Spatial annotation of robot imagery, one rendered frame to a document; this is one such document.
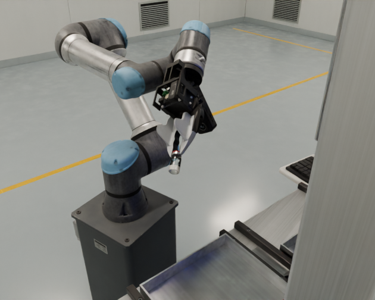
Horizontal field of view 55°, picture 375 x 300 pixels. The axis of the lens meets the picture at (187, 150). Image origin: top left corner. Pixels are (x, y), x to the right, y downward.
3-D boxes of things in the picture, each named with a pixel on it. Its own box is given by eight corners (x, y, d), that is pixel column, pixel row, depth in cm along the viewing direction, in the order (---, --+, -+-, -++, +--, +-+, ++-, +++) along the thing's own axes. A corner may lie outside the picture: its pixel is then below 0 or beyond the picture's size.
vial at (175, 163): (181, 173, 72) (184, 155, 74) (174, 168, 71) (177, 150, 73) (173, 175, 74) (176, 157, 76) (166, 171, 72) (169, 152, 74)
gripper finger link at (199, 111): (180, 134, 76) (183, 103, 81) (184, 138, 77) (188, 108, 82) (197, 127, 73) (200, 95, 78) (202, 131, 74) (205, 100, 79)
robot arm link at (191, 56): (187, 76, 91) (214, 64, 86) (184, 90, 89) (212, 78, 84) (168, 56, 86) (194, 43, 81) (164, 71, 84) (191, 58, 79)
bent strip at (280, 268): (302, 282, 85) (306, 264, 82) (294, 288, 83) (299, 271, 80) (256, 247, 94) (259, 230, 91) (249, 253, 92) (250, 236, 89)
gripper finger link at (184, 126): (164, 143, 71) (169, 107, 76) (183, 157, 74) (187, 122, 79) (176, 138, 69) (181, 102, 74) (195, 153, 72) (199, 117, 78)
